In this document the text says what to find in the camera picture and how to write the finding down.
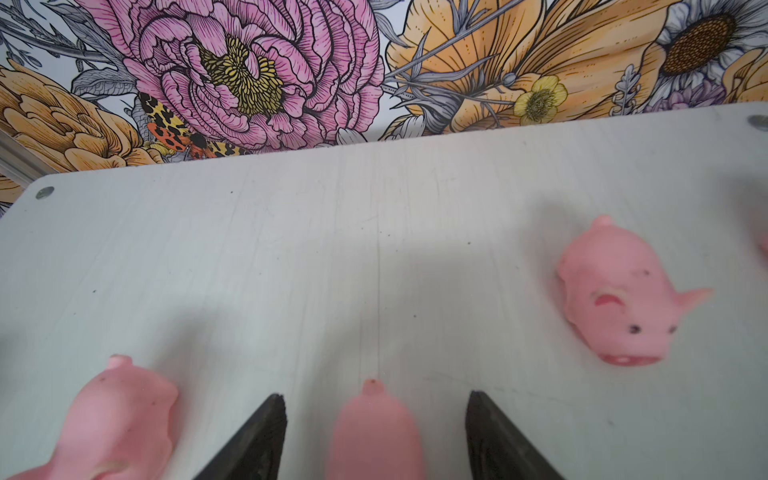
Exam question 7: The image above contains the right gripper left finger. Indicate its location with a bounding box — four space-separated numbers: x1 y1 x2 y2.
194 393 287 480

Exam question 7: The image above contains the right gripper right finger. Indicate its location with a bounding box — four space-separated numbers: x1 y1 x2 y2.
465 390 564 480

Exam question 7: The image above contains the pink toy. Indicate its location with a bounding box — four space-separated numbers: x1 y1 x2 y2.
557 215 713 367
326 379 426 479
14 354 179 479

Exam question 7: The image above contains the white two-tier shelf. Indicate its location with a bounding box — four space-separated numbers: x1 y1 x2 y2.
1 102 767 479

